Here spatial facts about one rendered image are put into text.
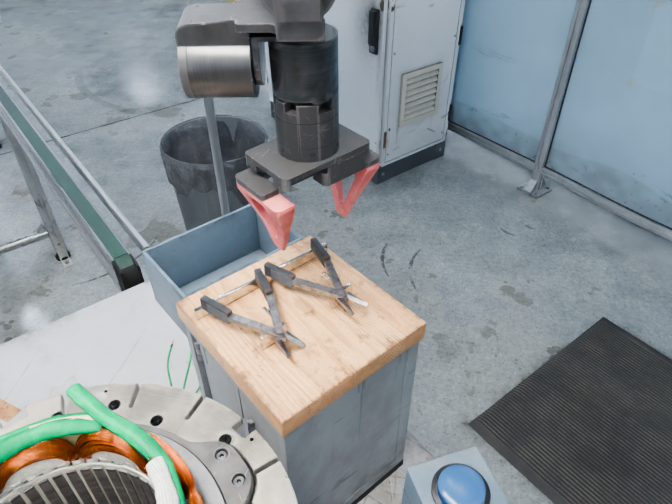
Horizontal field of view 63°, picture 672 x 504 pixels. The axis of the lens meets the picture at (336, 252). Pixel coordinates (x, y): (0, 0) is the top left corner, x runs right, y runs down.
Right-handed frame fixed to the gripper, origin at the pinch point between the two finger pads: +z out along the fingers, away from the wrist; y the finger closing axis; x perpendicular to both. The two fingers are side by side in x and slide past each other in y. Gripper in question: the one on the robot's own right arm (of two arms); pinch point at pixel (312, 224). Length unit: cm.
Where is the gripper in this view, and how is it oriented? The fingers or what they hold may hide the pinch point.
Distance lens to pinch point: 57.1
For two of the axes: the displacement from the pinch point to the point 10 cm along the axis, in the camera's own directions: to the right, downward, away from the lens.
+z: 0.1, 7.6, 6.5
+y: -7.6, 4.3, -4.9
